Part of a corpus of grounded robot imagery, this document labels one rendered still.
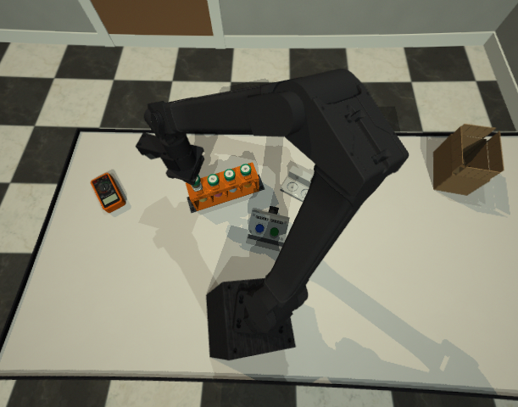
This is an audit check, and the grey key housing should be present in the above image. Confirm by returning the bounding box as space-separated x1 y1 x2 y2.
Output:
247 206 290 247

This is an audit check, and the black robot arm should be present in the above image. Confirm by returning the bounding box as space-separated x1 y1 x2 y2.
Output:
136 69 409 337

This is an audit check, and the brown cardboard box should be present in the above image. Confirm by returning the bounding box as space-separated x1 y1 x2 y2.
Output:
433 124 504 195

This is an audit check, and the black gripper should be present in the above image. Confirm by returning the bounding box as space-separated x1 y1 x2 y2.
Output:
166 144 204 185

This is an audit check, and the orange digital multimeter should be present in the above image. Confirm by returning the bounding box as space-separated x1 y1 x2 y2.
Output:
91 173 125 213

